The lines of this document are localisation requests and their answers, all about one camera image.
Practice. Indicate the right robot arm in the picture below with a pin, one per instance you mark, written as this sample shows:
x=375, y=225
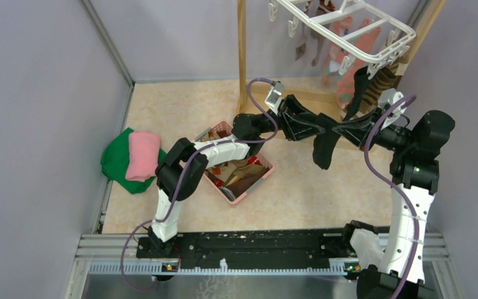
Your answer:
x=406, y=160

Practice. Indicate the striped socks in basket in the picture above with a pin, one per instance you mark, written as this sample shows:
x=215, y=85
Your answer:
x=239, y=173

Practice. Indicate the maroon striped sock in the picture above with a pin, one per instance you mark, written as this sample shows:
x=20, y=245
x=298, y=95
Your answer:
x=323, y=7

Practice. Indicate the pink sock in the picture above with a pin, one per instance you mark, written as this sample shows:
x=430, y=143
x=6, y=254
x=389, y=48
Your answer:
x=345, y=86
x=335, y=54

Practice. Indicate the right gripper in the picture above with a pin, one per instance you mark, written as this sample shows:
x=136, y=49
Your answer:
x=356, y=133

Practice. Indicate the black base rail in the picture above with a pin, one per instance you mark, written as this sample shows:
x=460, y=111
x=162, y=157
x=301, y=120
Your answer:
x=259, y=250

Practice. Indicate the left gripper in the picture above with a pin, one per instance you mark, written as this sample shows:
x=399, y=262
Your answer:
x=292, y=115

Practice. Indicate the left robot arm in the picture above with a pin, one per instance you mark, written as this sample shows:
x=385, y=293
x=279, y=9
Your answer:
x=182, y=169

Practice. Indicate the pink plastic basket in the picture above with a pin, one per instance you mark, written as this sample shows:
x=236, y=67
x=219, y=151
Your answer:
x=259, y=173

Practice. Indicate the pink folded cloth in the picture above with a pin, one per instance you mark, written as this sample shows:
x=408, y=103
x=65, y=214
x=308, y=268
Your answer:
x=144, y=149

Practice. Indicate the green cloth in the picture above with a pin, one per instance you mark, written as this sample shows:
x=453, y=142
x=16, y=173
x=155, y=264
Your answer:
x=114, y=163

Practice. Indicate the black sock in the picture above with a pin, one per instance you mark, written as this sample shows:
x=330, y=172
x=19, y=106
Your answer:
x=361, y=83
x=324, y=144

